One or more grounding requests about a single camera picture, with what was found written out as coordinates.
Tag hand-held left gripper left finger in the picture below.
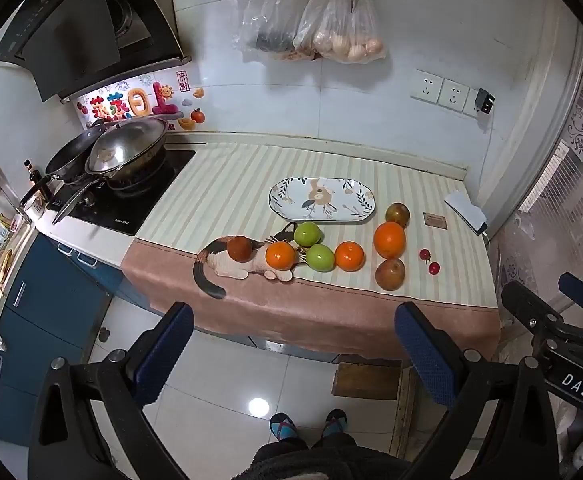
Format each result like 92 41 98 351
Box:
28 301 195 480

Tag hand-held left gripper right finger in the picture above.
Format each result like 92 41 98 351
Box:
394 301 559 480

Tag reddish tan apple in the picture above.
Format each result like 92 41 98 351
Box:
375 258 407 291

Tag large orange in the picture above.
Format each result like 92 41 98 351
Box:
374 221 407 259

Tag small orange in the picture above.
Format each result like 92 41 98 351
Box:
265 241 298 270
334 241 365 272

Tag dark red apple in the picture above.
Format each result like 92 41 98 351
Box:
228 235 255 263

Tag green apple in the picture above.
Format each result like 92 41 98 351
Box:
305 244 335 273
293 221 322 248

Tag brown greenish apple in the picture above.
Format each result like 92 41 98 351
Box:
385 202 411 227

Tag oval floral ceramic plate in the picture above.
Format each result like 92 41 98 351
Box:
268 176 377 224

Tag wooden stool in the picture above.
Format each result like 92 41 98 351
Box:
332 354 403 401

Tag patterned glass door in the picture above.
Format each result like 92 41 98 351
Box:
496 55 583 311

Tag blue slipper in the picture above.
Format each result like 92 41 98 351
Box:
321 408 348 437
270 412 298 442

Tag blue kitchen cabinet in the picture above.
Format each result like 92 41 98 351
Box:
0 234 152 448

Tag person's dark clothing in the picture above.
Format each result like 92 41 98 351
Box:
251 432 412 480

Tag black gas stove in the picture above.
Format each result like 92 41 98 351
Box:
46 147 197 237

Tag striped cat print tablecloth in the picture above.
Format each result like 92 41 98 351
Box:
121 142 502 363

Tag steel wok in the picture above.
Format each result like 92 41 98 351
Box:
52 119 169 226

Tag steel wok lid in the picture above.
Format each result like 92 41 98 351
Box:
85 117 168 177

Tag black frying pan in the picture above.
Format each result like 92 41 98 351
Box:
20 125 117 207

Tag dark sauce bottle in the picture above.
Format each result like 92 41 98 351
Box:
24 160 52 202

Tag plastic bag of eggs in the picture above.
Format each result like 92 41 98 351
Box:
294 0 387 65

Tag black range hood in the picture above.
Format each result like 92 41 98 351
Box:
0 0 192 103

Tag plastic bag with dark contents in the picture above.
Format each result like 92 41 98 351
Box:
234 0 317 63

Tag white wall outlet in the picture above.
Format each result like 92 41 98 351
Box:
439 79 472 110
411 70 445 103

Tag colourful wall stickers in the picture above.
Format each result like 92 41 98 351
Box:
76 71 206 133

